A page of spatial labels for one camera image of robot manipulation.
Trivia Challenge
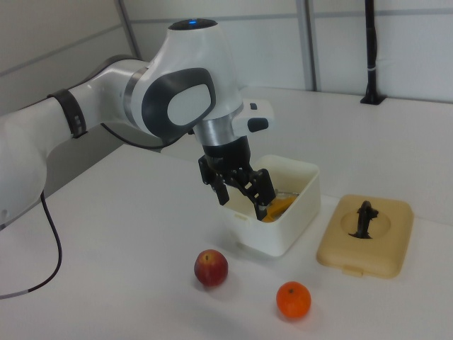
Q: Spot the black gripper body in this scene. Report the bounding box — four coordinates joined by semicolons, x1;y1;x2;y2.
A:
201;137;253;174

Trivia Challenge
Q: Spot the orange mandarin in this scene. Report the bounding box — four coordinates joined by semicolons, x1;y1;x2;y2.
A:
275;280;312;319

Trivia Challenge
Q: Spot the white plastic container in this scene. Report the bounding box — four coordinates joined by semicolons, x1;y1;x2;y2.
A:
219;154;322;259

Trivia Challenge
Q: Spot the clear plastic bag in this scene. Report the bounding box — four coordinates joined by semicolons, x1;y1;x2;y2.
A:
273;189;302;205

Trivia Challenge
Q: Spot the plastic-wrapped yellow C-clamp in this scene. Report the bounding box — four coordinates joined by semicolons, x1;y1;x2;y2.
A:
262;193;302;224

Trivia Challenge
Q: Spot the red apple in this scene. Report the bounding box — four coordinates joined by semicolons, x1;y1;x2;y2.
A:
193;249;229;288

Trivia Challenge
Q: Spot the beige plastic lid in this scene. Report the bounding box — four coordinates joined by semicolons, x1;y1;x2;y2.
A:
316;193;415;281

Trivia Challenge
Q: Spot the black pole with base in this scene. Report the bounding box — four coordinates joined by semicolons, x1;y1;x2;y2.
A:
360;0;386;106

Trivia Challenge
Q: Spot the black lid handle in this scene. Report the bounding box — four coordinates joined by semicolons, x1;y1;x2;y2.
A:
348;200;379;240

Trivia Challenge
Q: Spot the grey partition post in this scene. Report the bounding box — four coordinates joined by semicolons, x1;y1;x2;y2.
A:
302;0;322;92

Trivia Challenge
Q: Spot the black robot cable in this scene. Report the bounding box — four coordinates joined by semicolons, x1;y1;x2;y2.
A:
0;122;194;300

